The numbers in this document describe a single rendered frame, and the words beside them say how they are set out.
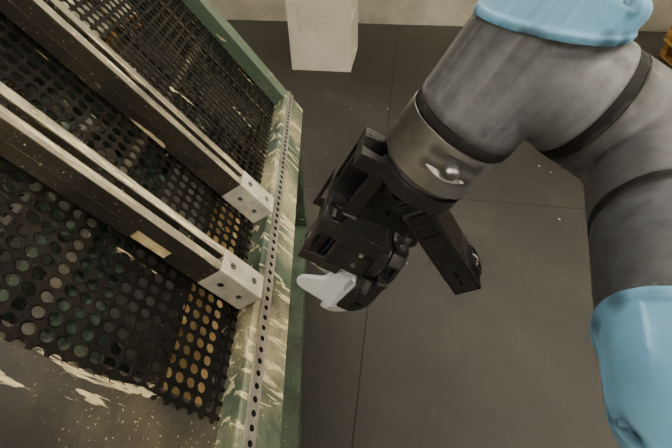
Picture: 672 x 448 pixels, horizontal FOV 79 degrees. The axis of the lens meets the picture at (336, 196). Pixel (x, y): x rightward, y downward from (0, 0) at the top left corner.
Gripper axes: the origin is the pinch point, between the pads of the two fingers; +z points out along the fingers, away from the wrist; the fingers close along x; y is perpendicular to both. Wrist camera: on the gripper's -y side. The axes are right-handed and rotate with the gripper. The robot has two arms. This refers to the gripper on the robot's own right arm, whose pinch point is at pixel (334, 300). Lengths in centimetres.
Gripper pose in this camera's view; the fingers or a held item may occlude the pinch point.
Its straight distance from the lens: 45.3
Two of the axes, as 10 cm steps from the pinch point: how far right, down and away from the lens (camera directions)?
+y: -8.9, -4.2, -1.9
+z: -4.4, 6.3, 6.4
